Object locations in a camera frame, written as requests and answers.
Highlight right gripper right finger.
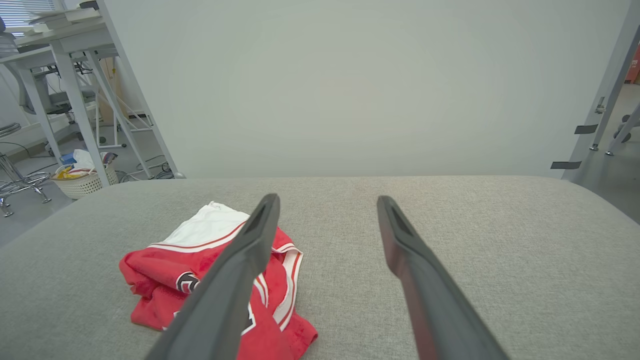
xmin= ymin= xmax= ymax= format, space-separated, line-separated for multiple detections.
xmin=376 ymin=195 xmax=511 ymax=360

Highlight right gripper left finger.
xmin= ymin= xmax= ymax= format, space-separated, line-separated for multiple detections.
xmin=145 ymin=193 xmax=281 ymax=360

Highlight red and white jersey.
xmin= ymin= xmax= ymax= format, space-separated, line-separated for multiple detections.
xmin=118 ymin=201 xmax=319 ymax=360

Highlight white laundry basket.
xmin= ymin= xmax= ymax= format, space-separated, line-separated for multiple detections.
xmin=50 ymin=162 xmax=120 ymax=201

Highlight white cloth in basket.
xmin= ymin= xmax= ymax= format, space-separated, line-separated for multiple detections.
xmin=72 ymin=149 xmax=118 ymax=173

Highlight yellow cloth in basket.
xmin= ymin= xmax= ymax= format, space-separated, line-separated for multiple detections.
xmin=52 ymin=166 xmax=86 ymax=181

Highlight white backdrop panel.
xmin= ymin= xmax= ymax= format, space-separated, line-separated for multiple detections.
xmin=102 ymin=0 xmax=633 ymax=179

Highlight chrome stool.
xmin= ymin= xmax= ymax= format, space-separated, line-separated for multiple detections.
xmin=0 ymin=122 xmax=53 ymax=218

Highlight grey metal stand legs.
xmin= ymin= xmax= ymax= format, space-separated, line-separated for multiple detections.
xmin=590 ymin=82 xmax=640 ymax=157

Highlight white desk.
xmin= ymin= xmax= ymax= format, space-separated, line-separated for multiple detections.
xmin=0 ymin=7 xmax=156 ymax=187

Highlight orange red object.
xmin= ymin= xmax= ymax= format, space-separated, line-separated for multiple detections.
xmin=625 ymin=42 xmax=640 ymax=86

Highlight stack of papers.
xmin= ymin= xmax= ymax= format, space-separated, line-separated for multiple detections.
xmin=27 ymin=6 xmax=103 ymax=32

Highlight floor cable bundle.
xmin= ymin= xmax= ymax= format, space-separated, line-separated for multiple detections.
xmin=116 ymin=155 xmax=175 ymax=182

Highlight grey metal panel post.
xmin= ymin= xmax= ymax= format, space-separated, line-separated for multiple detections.
xmin=562 ymin=0 xmax=640 ymax=181
xmin=95 ymin=0 xmax=187 ymax=180

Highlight white metal rack frame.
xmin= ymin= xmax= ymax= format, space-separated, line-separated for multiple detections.
xmin=75 ymin=50 xmax=155 ymax=151

